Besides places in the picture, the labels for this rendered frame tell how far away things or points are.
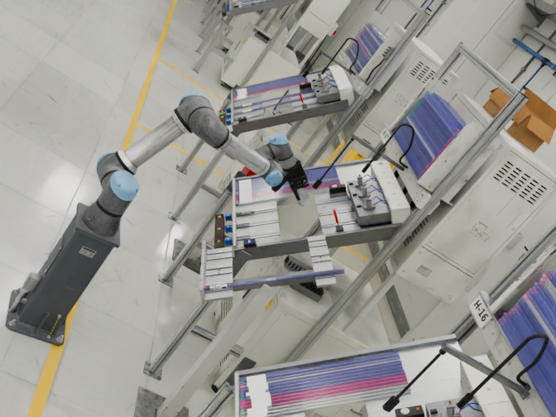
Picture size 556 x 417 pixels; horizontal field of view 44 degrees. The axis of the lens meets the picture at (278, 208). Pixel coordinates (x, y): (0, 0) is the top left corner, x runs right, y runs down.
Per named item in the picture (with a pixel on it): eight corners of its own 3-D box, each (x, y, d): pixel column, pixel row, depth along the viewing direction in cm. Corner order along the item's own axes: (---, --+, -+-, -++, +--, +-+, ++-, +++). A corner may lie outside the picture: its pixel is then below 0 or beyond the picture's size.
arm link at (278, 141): (264, 137, 303) (281, 128, 304) (274, 158, 308) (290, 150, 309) (269, 142, 296) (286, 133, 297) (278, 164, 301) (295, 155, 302)
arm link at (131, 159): (94, 184, 270) (207, 102, 266) (88, 162, 280) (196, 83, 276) (113, 200, 278) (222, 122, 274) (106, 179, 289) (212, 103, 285)
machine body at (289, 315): (205, 392, 323) (281, 300, 302) (208, 304, 385) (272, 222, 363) (316, 445, 344) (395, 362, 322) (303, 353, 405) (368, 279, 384)
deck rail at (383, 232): (236, 262, 291) (233, 250, 288) (236, 260, 293) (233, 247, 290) (403, 237, 291) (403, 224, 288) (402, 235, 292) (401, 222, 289)
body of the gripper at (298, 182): (309, 187, 308) (300, 164, 303) (292, 194, 309) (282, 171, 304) (308, 179, 315) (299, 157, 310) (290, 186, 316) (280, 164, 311)
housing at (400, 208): (393, 238, 293) (390, 209, 286) (371, 188, 336) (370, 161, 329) (412, 235, 293) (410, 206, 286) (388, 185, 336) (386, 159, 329)
